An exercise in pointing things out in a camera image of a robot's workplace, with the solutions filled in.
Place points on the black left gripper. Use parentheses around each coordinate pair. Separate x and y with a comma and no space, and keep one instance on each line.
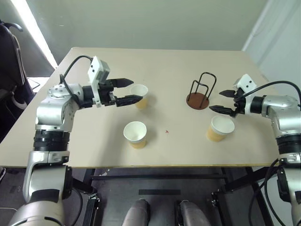
(105,90)

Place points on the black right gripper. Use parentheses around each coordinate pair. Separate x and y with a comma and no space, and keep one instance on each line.
(238,103)

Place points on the brown white paper cup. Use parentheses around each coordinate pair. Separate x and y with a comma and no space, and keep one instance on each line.
(135,131)
(222,126)
(140,90)

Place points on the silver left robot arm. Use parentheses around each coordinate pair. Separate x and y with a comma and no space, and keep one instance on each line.
(49,113)

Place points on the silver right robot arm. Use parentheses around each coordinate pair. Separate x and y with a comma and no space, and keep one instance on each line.
(279,106)

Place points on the white flat board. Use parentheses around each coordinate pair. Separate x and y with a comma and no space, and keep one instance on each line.
(43,83)

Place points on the black tape strip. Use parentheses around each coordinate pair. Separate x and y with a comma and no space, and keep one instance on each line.
(160,192)

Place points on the grey rounded shape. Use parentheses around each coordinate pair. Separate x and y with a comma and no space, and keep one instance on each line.
(137,212)
(191,213)

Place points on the black office chair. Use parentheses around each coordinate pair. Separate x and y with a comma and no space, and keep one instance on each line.
(9,58)

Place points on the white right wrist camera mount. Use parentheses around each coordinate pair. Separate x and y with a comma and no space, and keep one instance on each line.
(247,82)

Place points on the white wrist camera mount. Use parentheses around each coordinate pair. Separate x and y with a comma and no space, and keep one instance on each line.
(94,68)
(247,82)

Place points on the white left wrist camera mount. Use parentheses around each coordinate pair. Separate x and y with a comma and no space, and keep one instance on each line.
(94,68)

